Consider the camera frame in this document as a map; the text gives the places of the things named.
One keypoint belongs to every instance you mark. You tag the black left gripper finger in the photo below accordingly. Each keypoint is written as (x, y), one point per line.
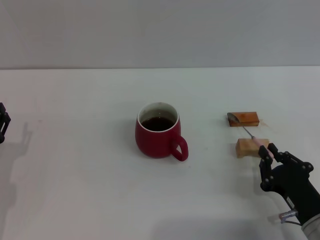
(2, 107)
(4, 125)

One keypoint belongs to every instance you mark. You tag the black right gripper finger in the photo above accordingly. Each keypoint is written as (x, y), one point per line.
(290, 157)
(265, 170)

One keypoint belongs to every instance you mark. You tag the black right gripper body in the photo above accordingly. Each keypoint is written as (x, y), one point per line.
(297, 190)

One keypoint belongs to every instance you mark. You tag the red ceramic coffee cup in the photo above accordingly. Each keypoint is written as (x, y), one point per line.
(152, 142)

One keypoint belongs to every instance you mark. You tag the light wooden arch block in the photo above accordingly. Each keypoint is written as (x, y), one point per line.
(246, 149)

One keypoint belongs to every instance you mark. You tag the dark brown wooden block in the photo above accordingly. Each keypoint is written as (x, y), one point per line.
(250, 119)

